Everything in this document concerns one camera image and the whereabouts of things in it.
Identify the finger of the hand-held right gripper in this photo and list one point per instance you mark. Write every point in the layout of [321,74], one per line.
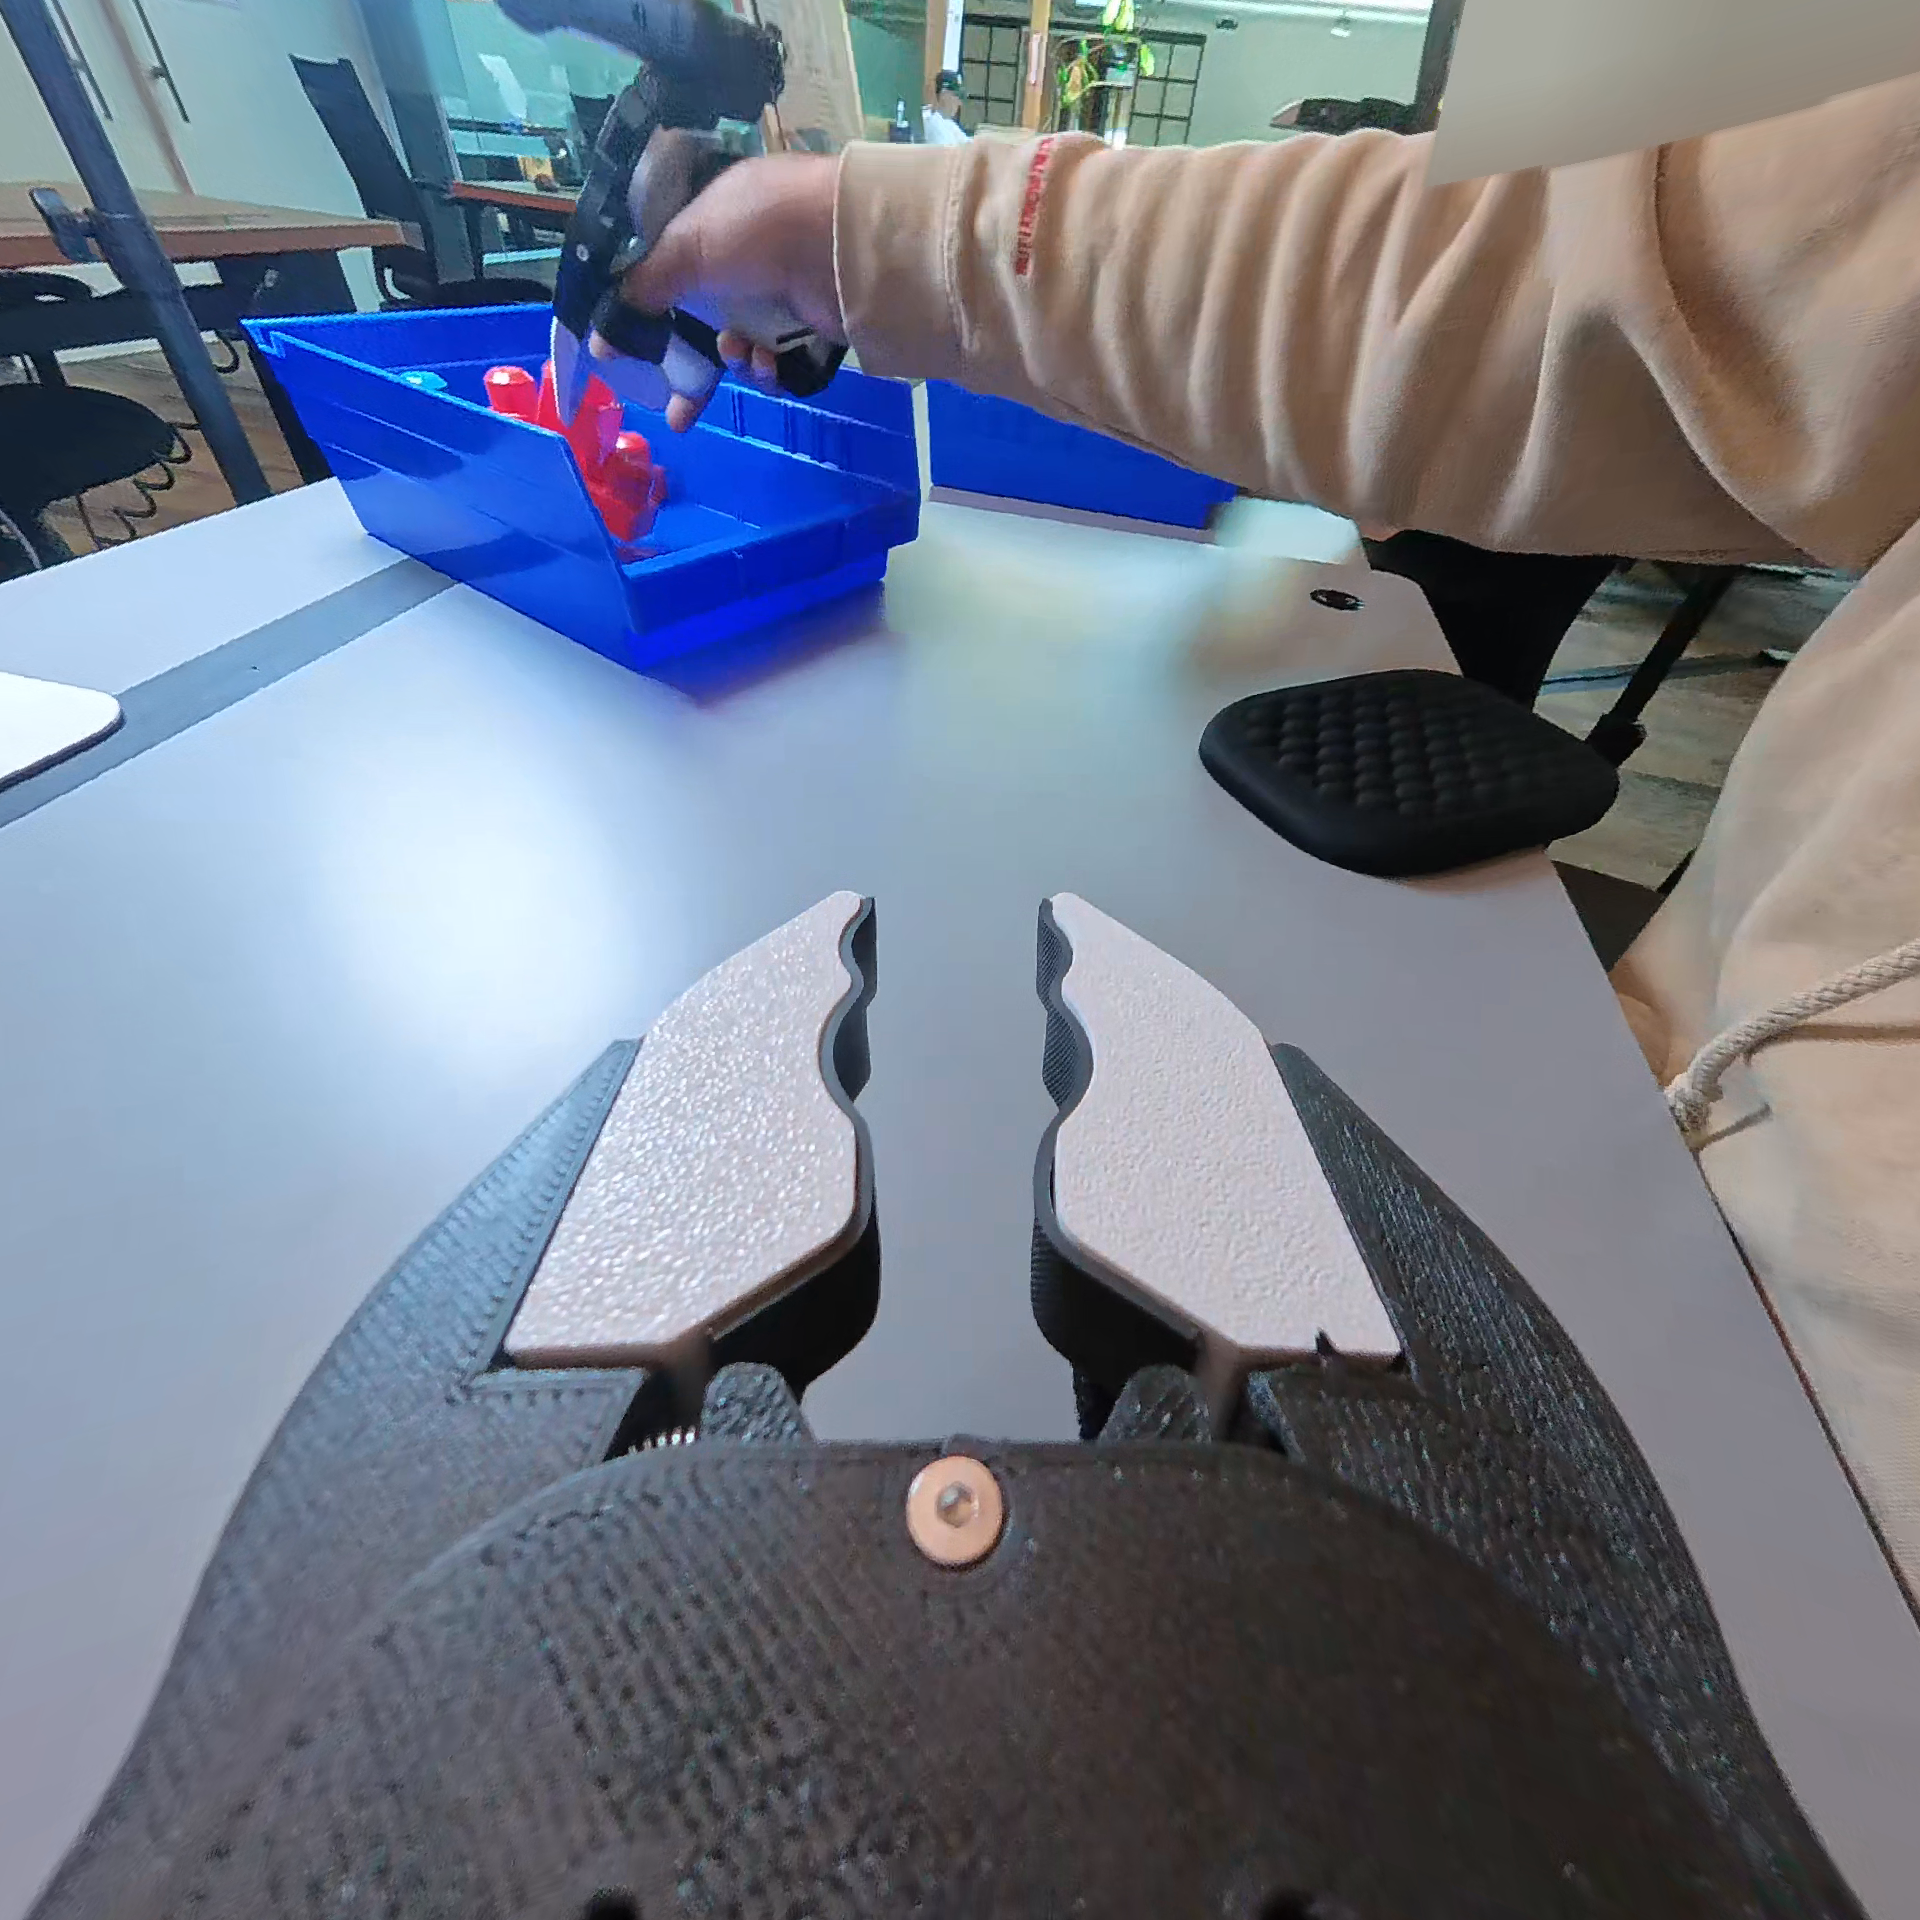
[691,387]
[571,359]

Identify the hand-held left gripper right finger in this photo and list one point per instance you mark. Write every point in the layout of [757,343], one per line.
[1200,1184]

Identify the red mega block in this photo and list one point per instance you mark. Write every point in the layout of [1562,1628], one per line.
[593,423]

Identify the black office chair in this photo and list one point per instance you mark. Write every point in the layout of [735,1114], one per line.
[389,165]
[77,435]

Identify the wooden desk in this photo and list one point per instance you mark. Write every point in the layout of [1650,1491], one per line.
[299,224]

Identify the person's right forearm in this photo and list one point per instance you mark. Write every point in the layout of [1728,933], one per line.
[1349,330]

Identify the heap of joined mega blocks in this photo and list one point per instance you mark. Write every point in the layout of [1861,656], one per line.
[629,487]

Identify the black tripod pole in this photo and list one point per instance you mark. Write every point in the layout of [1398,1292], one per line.
[136,255]

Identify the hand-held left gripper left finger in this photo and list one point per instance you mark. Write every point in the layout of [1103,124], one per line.
[704,1170]

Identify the black armrest pad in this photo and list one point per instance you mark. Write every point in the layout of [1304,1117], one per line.
[1410,772]

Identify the green potted plant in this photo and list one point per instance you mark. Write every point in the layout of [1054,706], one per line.
[1109,60]

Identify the blue plastic bin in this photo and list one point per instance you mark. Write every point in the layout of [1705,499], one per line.
[1050,457]
[495,523]

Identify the white document stand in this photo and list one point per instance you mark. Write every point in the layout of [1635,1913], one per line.
[43,720]

